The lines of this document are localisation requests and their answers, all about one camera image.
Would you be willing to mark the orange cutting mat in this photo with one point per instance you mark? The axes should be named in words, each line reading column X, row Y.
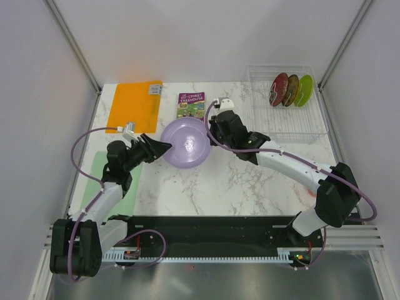
column 137, row 103

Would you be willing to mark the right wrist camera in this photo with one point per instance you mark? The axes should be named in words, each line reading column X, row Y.
column 223, row 104

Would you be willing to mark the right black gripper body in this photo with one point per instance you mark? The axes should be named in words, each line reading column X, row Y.
column 216, row 134

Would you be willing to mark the orange paper cup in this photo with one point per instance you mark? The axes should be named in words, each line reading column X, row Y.
column 311, row 193

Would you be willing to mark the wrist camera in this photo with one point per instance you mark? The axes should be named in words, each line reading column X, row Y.
column 223, row 104
column 128, row 132

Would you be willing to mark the yellow brown patterned plate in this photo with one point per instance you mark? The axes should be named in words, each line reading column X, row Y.
column 292, row 90

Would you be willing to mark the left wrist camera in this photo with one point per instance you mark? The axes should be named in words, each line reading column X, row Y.
column 128, row 132

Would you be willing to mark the purple plastic plate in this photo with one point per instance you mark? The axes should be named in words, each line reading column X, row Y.
column 189, row 140

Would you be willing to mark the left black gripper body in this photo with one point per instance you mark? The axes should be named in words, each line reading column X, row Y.
column 137, row 154

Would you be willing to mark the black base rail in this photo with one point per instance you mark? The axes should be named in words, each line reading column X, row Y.
column 215, row 235

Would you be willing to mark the lime green plate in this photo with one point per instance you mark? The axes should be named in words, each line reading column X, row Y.
column 305, row 90

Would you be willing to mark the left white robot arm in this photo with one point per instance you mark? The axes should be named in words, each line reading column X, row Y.
column 78, row 242

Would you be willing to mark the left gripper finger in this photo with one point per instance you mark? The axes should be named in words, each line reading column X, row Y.
column 147, row 140
column 157, row 149

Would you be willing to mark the purple treehouse book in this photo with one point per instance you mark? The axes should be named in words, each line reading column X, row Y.
column 191, row 105

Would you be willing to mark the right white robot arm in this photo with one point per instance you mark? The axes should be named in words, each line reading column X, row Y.
column 334, row 186

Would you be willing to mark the white slotted cable duct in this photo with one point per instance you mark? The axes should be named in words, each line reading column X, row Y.
column 124, row 255

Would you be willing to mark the red floral plate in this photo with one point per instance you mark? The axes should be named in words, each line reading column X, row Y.
column 278, row 89

